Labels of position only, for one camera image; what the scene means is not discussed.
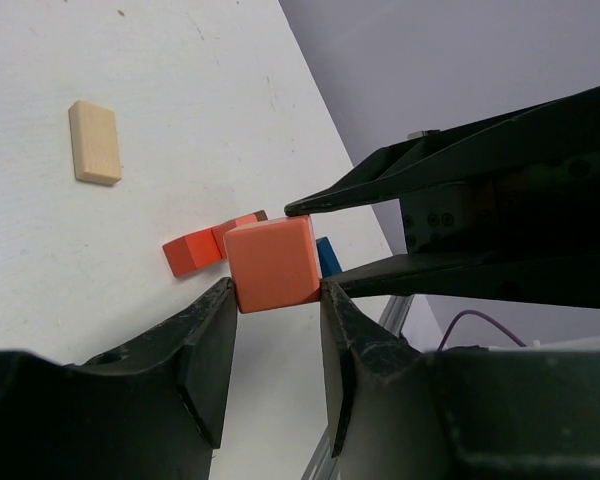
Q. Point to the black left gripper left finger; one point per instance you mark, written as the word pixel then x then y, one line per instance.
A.
pixel 151 408

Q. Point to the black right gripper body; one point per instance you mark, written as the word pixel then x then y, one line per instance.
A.
pixel 541 206

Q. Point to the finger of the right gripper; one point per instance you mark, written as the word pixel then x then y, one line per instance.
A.
pixel 562 280
pixel 555 130

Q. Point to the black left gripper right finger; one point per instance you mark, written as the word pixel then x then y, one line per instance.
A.
pixel 462 413

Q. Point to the red-orange rectangular block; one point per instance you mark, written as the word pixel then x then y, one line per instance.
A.
pixel 192 252

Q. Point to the orange cube with window print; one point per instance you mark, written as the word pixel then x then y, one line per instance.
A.
pixel 274 264

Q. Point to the small orange cube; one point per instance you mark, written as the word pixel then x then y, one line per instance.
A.
pixel 220 230

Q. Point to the blue rectangular block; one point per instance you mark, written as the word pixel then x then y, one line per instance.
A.
pixel 328 260

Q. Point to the cream rectangular wood block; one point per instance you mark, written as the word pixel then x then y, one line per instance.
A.
pixel 95 149

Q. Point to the brown rectangular block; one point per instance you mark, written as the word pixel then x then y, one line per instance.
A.
pixel 261 215

